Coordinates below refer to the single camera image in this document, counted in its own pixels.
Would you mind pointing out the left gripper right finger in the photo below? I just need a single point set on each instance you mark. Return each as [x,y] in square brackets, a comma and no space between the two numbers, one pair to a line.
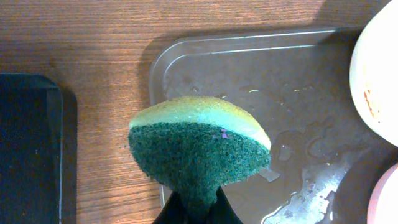
[222,212]

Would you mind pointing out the brown translucent tray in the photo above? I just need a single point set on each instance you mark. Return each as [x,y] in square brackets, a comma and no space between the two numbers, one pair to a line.
[325,160]

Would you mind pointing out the black rectangular tray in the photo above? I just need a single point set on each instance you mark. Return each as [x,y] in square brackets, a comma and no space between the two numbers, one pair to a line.
[31,113]

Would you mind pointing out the white plate with stains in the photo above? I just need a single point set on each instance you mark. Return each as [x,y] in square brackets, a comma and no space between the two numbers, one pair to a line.
[383,203]

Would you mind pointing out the yellow green sponge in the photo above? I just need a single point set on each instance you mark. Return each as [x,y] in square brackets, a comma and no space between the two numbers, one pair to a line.
[196,144]

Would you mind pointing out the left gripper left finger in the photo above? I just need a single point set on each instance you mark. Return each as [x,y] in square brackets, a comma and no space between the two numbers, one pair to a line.
[173,212]

